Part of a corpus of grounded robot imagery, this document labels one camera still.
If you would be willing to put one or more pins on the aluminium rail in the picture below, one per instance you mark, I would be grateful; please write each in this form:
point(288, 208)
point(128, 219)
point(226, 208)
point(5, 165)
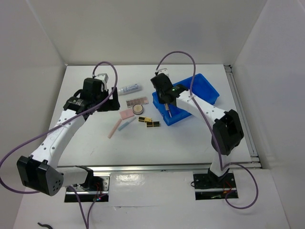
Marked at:
point(255, 160)
point(149, 168)

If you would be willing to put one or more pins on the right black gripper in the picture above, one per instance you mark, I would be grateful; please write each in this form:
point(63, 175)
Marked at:
point(157, 94)

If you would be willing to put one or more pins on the black hook object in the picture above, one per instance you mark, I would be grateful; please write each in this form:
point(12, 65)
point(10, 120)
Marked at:
point(47, 226)

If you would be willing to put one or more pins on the round powder jar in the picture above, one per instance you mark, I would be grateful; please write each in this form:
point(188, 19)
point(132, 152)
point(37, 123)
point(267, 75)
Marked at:
point(137, 109)

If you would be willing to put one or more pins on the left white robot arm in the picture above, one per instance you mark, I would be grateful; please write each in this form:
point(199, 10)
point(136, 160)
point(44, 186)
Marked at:
point(39, 171)

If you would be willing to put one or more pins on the light blue makeup pencil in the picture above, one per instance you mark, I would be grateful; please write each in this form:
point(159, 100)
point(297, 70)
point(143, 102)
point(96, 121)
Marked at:
point(126, 124)

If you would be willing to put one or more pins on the brown eyeshadow palette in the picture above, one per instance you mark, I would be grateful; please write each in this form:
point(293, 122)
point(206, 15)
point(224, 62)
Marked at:
point(140, 100)

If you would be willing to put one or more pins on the aluminium rail front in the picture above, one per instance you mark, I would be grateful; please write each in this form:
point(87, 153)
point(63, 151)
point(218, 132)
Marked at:
point(149, 168)

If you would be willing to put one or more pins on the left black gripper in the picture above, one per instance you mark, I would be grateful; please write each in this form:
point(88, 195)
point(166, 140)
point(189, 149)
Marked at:
point(113, 104)

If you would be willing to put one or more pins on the aluminium rail right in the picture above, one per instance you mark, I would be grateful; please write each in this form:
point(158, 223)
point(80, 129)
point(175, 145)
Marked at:
point(255, 160)

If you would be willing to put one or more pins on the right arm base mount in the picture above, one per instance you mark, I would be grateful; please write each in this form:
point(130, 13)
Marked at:
point(205, 189)

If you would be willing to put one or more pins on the black gold lipstick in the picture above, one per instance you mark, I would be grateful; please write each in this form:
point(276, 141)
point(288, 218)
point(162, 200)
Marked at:
point(144, 119)
point(153, 124)

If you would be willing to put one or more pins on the pink long tube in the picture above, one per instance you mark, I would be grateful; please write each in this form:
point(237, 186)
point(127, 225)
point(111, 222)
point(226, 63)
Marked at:
point(114, 128)

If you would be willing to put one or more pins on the white lotion bottle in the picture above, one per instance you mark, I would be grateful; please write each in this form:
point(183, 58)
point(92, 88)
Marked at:
point(129, 89)

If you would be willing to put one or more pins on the pink square compact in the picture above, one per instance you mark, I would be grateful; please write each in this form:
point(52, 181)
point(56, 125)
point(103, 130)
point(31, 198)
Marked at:
point(125, 114)

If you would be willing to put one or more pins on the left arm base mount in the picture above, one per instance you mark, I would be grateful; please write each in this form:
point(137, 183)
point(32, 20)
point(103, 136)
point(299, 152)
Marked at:
point(97, 190)

